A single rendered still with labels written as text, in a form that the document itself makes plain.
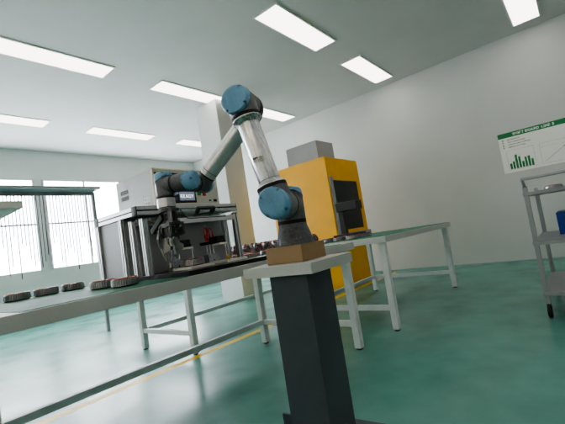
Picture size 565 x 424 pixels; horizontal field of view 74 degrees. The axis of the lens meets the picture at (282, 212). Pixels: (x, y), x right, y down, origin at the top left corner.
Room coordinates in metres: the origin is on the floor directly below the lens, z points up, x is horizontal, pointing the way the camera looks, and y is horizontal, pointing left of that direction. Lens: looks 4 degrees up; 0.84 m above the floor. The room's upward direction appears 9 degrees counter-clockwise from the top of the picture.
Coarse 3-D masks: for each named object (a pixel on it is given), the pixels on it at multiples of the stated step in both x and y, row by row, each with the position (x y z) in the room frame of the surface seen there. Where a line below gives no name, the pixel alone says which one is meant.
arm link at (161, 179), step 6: (156, 174) 1.52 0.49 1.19; (162, 174) 1.52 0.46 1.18; (168, 174) 1.53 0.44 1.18; (156, 180) 1.52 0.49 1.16; (162, 180) 1.52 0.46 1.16; (156, 186) 1.52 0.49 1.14; (162, 186) 1.51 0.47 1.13; (168, 186) 1.51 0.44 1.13; (156, 192) 1.53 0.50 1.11; (162, 192) 1.52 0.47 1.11; (168, 192) 1.53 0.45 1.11; (156, 198) 1.53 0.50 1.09
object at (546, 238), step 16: (544, 176) 2.57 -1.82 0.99; (528, 192) 2.71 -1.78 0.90; (544, 192) 2.65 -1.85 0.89; (528, 208) 2.72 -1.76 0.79; (544, 224) 3.39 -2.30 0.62; (560, 224) 2.94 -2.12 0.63; (544, 240) 2.74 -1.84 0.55; (560, 240) 2.63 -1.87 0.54; (544, 272) 2.71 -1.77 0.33; (560, 272) 3.35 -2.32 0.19; (544, 288) 2.73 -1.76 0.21; (560, 288) 2.77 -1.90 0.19
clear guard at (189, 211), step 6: (180, 210) 1.83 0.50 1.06; (186, 210) 1.78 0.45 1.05; (192, 210) 1.81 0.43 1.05; (204, 210) 1.86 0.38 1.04; (216, 210) 1.92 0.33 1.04; (150, 216) 1.92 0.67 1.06; (156, 216) 1.93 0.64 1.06; (186, 216) 1.74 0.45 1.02; (192, 216) 1.76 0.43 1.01; (198, 216) 1.79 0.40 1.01; (204, 216) 1.82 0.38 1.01; (210, 216) 1.84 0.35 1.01; (216, 216) 1.87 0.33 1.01; (222, 216) 1.91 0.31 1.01
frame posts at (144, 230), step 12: (132, 228) 1.88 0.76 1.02; (144, 228) 1.82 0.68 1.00; (132, 240) 1.88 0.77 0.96; (144, 240) 1.82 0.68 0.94; (228, 240) 2.38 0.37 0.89; (240, 240) 2.32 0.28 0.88; (132, 252) 1.89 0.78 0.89; (144, 252) 1.83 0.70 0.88; (228, 252) 2.36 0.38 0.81; (240, 252) 2.31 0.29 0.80
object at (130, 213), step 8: (136, 208) 1.82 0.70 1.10; (144, 208) 1.85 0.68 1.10; (152, 208) 1.88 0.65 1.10; (224, 208) 2.27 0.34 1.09; (232, 208) 2.32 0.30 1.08; (104, 216) 2.01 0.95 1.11; (112, 216) 1.96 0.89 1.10; (120, 216) 1.91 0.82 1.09; (128, 216) 1.86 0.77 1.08; (136, 216) 1.87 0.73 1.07; (144, 216) 2.26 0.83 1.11; (96, 224) 2.07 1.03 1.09; (104, 224) 2.02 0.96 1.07
